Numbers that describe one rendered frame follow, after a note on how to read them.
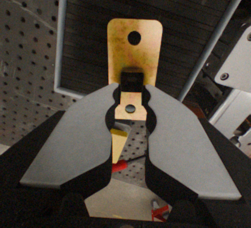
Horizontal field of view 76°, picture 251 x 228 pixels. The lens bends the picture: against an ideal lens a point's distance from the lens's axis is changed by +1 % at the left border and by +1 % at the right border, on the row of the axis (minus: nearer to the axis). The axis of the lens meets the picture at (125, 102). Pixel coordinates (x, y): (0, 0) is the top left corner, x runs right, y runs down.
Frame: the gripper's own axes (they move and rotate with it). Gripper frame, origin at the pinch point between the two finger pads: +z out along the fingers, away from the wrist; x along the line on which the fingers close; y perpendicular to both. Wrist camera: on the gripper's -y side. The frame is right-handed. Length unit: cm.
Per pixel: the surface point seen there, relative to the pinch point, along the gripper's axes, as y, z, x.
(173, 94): 3.4, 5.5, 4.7
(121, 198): 257, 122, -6
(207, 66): 3.0, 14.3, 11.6
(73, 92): 3.6, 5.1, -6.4
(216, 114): 16.8, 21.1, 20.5
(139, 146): 62, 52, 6
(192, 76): 0.9, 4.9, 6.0
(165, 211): 239, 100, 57
